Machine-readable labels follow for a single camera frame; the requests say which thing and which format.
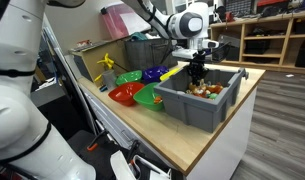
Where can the red white small carton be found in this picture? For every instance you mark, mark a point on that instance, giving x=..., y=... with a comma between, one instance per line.
x=84, y=43

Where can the green plush toy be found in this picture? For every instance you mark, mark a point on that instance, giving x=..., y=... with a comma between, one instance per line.
x=212, y=96

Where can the golden yellow plush toy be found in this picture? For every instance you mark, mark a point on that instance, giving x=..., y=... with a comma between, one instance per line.
x=193, y=87

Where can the small yellow clamp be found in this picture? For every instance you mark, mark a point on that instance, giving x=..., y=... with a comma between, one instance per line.
x=98, y=78

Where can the teal cloth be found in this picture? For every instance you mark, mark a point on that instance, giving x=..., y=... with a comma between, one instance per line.
x=138, y=36

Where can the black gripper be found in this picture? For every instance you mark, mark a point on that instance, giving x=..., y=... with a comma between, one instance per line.
x=197, y=60

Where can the large yellow clamp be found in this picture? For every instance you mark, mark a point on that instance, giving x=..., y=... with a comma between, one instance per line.
x=107, y=61

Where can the yellow plastic bowl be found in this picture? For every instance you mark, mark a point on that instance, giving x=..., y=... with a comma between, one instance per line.
x=168, y=74

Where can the grey fabric basket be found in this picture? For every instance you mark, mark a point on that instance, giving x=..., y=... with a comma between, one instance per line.
x=145, y=53

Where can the orange striped tiger plush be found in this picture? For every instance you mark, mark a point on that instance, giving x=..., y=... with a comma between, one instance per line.
x=157, y=99

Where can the grey plastic bin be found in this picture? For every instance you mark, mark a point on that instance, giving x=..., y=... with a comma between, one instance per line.
x=198, y=113

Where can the red plastic bowl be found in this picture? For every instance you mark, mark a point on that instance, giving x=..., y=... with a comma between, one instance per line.
x=125, y=93

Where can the pink plastic container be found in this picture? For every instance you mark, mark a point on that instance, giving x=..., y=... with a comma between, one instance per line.
x=118, y=23

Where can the bright orange plush toy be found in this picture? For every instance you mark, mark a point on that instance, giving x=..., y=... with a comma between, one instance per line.
x=216, y=88

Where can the blue plastic bowl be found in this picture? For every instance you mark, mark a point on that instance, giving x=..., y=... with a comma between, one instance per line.
x=154, y=73

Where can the green plastic bowl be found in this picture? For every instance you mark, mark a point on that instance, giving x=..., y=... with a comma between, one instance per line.
x=145, y=98
x=128, y=77

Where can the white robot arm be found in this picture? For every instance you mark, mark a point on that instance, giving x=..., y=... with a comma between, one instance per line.
x=12, y=116

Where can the cardboard box black panel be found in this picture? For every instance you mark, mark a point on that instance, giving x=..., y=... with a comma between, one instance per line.
x=92, y=61

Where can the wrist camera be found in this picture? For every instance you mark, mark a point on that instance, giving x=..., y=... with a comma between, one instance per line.
x=183, y=54

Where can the wooden shelf unit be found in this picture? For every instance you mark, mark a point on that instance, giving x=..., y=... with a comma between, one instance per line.
x=275, y=67

